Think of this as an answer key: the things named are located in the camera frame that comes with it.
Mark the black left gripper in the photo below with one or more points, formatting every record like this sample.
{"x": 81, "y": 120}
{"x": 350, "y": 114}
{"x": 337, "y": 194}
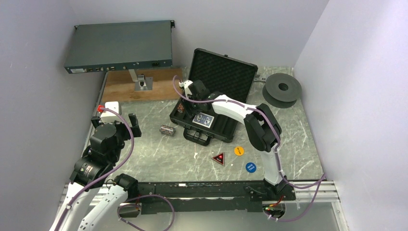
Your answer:
{"x": 133, "y": 122}

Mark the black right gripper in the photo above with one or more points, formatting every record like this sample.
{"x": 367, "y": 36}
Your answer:
{"x": 191, "y": 96}

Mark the blue patterned card deck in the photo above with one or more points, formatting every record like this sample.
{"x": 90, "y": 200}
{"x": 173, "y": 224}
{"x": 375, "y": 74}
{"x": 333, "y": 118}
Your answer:
{"x": 204, "y": 120}

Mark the orange blue chip stack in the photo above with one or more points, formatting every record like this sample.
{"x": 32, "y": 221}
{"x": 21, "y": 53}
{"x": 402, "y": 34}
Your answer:
{"x": 167, "y": 130}

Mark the red triangular dealer button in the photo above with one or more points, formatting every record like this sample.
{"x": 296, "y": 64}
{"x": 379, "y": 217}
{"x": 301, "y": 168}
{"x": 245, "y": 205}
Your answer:
{"x": 219, "y": 158}

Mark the orange round button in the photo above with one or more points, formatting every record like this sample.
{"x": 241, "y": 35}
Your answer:
{"x": 239, "y": 151}

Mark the blue big blind button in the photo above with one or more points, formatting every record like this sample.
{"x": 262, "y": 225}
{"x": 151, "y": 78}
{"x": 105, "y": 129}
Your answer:
{"x": 250, "y": 167}

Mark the orange black chip stack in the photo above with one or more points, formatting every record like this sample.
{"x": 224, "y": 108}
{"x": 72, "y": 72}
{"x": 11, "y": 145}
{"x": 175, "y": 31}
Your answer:
{"x": 180, "y": 108}

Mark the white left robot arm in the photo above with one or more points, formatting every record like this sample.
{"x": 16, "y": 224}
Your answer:
{"x": 98, "y": 161}

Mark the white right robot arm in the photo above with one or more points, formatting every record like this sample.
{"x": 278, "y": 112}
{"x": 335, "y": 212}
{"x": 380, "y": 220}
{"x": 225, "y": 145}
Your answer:
{"x": 261, "y": 125}

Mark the black poker set case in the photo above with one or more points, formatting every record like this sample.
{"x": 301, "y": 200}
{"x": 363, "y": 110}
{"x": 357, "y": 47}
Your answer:
{"x": 219, "y": 73}

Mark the wooden board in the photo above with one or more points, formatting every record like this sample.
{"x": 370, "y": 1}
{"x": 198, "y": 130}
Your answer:
{"x": 120, "y": 87}

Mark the grey filament spool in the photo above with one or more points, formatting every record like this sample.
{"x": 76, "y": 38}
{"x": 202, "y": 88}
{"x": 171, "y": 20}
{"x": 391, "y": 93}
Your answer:
{"x": 281, "y": 90}

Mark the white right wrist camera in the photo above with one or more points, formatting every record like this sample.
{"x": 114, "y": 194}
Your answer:
{"x": 185, "y": 87}

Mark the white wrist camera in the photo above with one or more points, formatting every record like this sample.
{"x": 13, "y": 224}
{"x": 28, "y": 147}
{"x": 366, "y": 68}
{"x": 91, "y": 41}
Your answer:
{"x": 108, "y": 116}
{"x": 185, "y": 87}

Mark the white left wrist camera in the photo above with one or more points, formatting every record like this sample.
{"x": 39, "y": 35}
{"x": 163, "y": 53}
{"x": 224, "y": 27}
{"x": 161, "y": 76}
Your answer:
{"x": 108, "y": 116}

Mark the grey metal stand bracket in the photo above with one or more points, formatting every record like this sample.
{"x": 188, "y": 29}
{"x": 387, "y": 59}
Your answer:
{"x": 142, "y": 83}

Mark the red handled clamp tool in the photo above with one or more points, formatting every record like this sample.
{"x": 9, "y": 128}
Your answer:
{"x": 259, "y": 78}

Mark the grey network switch box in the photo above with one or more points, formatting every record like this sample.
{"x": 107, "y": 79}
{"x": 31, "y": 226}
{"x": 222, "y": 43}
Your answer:
{"x": 120, "y": 46}

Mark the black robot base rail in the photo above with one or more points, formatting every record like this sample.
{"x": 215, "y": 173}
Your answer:
{"x": 198, "y": 196}

